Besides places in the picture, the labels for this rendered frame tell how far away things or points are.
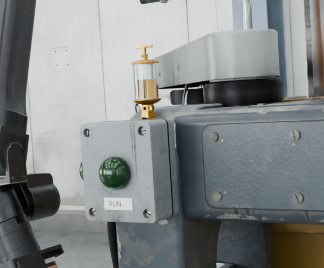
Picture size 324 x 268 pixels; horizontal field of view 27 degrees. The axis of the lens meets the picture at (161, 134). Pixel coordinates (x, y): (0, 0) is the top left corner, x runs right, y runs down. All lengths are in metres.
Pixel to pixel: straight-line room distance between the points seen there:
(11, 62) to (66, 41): 6.18
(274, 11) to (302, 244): 5.19
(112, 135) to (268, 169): 0.14
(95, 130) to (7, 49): 0.40
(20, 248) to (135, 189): 0.38
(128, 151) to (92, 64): 6.38
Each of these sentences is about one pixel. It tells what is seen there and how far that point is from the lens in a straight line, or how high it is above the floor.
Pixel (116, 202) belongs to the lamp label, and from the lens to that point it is 0.60.
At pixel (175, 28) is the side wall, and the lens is 6.48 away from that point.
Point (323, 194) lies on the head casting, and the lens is 0.58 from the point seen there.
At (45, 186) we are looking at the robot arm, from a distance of 1.02.
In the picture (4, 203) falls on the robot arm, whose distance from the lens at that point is 0.95.
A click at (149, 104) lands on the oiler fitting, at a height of 1.34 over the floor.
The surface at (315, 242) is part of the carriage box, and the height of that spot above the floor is 1.15.
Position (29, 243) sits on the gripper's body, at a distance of 0.95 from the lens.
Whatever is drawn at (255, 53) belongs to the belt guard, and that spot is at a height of 1.39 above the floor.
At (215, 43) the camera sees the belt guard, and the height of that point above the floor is 1.40.
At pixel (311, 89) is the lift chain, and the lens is 1.14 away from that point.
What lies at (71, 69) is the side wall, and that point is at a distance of 7.12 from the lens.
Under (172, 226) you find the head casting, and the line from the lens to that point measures 0.63.
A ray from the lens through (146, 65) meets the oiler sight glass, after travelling 0.66.
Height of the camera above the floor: 1.35
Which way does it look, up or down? 3 degrees down
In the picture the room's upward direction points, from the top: 4 degrees counter-clockwise
